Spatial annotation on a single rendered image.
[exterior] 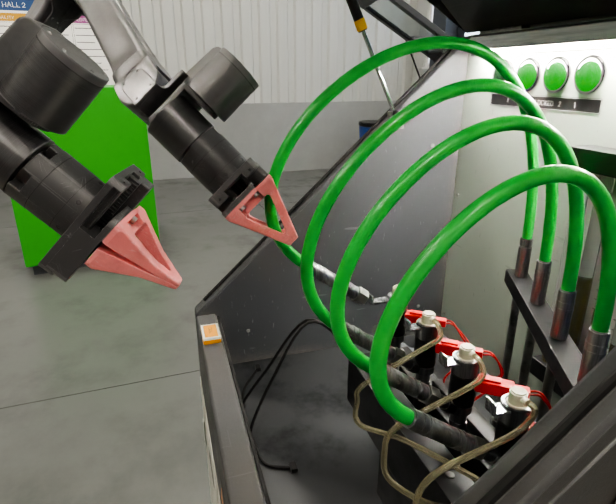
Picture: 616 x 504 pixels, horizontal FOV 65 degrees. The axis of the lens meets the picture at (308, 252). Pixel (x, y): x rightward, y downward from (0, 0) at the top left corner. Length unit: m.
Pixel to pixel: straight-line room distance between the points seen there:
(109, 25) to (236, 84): 0.28
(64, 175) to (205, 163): 0.17
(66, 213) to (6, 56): 0.12
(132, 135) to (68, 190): 3.42
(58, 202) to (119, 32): 0.38
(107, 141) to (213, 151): 3.28
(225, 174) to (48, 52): 0.22
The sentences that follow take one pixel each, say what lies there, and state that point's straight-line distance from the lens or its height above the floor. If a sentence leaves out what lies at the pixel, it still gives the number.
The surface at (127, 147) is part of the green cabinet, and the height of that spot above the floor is 0.88.
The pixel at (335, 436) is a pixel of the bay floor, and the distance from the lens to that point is 0.84.
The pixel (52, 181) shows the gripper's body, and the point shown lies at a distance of 0.43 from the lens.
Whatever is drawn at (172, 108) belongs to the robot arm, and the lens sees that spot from 0.56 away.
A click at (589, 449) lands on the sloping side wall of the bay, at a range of 0.39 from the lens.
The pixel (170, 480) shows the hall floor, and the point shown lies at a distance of 2.00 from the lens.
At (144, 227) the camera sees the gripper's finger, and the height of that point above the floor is 1.25.
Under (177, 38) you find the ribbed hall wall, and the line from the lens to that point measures 7.10.
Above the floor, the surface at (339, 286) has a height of 1.20.
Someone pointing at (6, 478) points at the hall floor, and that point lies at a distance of 2.23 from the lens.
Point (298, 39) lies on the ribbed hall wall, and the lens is 7.42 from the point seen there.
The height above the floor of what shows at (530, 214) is 1.20.
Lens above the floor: 1.38
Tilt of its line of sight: 20 degrees down
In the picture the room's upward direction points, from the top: straight up
